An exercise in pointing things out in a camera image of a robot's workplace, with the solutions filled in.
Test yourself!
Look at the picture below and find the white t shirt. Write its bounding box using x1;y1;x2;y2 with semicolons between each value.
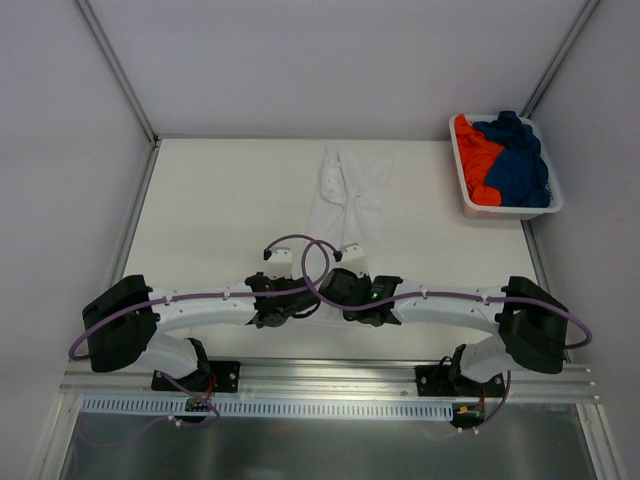
294;144;397;326

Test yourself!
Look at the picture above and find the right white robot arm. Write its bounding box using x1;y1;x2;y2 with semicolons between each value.
318;268;568;396

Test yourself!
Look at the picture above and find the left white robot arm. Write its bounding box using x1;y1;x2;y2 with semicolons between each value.
70;272;319;390

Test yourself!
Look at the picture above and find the white plastic basket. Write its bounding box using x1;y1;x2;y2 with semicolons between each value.
448;115;563;221

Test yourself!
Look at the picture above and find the orange t shirt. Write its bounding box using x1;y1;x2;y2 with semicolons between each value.
454;114;504;207

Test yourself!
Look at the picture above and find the blue t shirt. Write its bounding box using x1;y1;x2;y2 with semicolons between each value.
473;111;550;208

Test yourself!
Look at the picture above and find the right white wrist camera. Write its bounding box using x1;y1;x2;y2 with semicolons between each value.
336;243;369;277

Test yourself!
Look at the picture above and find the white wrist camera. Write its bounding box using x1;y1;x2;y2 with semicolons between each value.
263;247;293;280
336;243;369;277

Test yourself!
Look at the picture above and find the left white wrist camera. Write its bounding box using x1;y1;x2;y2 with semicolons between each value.
263;247;293;280

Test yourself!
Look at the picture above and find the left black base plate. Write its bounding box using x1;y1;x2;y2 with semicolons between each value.
151;360;241;394

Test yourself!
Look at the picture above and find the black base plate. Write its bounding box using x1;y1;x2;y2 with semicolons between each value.
414;363;506;398
151;360;241;394

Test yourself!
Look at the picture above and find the aluminium mounting rail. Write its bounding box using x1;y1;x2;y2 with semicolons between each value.
60;358;602;404

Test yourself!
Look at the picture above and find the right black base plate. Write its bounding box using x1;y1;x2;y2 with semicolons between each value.
414;363;506;398

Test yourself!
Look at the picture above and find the white slotted cable duct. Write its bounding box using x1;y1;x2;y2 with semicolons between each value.
81;395;454;422

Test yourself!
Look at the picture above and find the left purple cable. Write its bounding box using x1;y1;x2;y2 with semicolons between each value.
67;234;331;362

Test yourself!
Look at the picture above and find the purple cable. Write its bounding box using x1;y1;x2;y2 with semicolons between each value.
302;239;593;351
67;234;331;362

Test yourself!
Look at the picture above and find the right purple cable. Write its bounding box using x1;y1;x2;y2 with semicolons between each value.
302;239;593;351

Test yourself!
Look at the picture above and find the left aluminium frame post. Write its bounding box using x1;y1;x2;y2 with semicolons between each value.
71;0;159;146

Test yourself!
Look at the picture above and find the aluminium frame post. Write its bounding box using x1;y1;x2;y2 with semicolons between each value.
520;0;602;118
71;0;159;146

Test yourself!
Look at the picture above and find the right aluminium frame post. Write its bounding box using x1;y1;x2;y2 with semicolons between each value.
520;0;602;118

